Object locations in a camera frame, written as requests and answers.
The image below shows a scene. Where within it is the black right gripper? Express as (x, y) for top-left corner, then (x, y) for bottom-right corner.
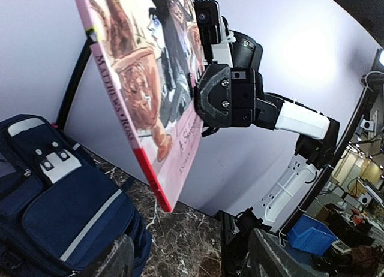
(194, 64), (264, 128)

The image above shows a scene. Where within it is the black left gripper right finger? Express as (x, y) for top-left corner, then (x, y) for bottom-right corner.
(248, 229), (303, 276)

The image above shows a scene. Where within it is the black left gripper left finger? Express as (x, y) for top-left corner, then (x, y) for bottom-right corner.
(80, 234), (134, 277)

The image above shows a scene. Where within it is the navy blue student backpack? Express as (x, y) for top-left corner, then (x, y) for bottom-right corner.
(1, 115), (151, 276)

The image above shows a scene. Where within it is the pink illustrated paperback book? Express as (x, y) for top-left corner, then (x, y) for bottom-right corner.
(75, 0), (205, 213)

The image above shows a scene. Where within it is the blue plastic storage bin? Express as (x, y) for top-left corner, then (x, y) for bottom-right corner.
(287, 215), (338, 256)

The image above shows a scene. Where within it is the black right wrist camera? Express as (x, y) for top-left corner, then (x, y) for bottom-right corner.
(194, 0), (222, 64)

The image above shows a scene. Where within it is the black right frame post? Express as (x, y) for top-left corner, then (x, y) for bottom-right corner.
(55, 41), (91, 131)

